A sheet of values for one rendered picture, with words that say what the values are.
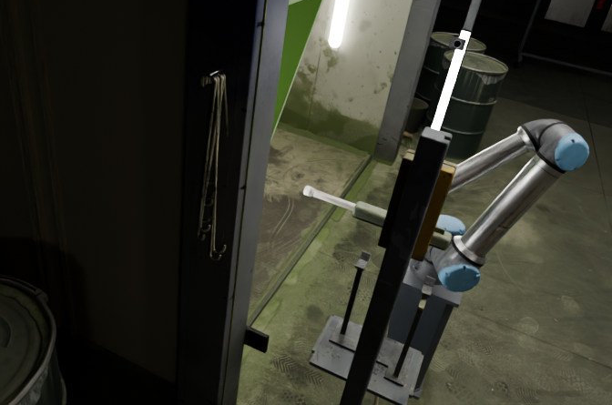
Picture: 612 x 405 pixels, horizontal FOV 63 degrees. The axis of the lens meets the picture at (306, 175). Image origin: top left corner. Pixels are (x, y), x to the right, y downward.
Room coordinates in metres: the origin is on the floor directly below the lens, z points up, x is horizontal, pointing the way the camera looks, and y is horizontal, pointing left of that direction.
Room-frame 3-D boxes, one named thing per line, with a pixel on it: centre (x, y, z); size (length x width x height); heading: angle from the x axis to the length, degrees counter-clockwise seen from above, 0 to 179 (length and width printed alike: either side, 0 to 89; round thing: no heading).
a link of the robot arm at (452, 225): (1.76, -0.63, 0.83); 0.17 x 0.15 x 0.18; 8
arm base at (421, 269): (1.77, -0.62, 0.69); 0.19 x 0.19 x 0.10
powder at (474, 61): (4.49, -1.31, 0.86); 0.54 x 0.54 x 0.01
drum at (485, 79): (4.49, -1.31, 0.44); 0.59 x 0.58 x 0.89; 176
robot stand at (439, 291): (1.77, -0.62, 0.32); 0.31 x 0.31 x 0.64; 72
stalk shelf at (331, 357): (1.10, -0.29, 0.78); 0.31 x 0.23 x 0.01; 72
